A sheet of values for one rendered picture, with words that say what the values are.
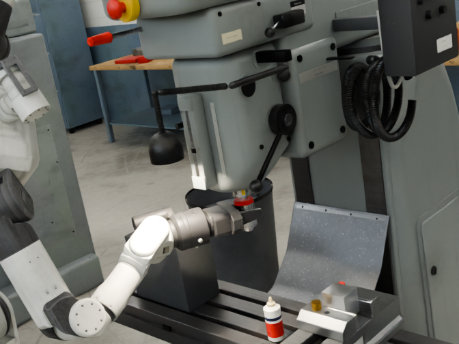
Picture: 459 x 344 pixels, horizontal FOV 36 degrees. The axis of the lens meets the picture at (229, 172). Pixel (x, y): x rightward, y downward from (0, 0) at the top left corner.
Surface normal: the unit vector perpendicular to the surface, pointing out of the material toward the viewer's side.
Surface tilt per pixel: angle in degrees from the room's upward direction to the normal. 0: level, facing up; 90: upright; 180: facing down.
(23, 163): 95
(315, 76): 90
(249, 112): 90
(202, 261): 90
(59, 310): 67
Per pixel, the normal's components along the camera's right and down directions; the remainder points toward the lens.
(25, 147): 0.61, -0.47
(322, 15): 0.72, 0.09
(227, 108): -0.06, 0.31
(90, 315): 0.55, -0.25
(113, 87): -0.67, 0.33
